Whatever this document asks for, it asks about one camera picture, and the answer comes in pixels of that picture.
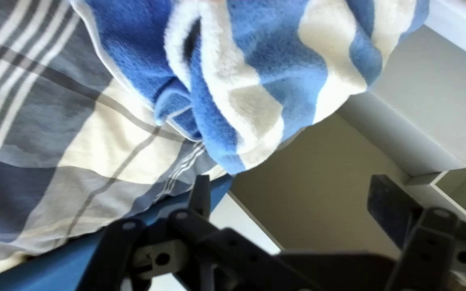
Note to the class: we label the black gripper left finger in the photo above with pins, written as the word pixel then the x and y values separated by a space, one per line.
pixel 183 245

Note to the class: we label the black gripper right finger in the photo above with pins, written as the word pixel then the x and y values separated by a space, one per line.
pixel 432 240

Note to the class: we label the blue white striped towel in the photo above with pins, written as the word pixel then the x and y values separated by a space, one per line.
pixel 244 77

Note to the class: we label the blue plaid duvet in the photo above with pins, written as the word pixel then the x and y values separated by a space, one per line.
pixel 78 151

